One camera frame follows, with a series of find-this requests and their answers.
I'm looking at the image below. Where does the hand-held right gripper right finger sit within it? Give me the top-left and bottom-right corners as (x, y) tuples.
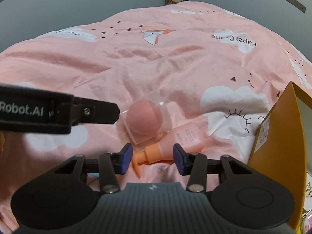
(173, 144), (257, 192)

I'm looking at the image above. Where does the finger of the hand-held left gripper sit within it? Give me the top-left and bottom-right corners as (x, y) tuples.
(71, 96), (120, 127)

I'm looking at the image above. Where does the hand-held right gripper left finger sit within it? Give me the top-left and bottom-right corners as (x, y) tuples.
(52, 143), (133, 193)

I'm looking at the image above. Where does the pink pump bottle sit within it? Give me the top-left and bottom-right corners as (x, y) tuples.
(132, 123), (213, 178)

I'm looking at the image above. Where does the pink sponge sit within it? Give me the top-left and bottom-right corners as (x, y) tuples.
(121, 91), (176, 145)

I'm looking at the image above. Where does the yellow cardboard box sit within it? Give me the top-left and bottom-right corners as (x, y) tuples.
(248, 80), (312, 234)

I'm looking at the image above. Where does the pink printed blanket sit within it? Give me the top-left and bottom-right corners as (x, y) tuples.
(0, 0), (312, 234)

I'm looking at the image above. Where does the white printed package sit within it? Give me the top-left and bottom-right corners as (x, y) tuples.
(303, 173), (312, 201)

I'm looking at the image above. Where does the grey wall strip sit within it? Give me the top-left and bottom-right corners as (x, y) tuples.
(277, 0), (307, 14)

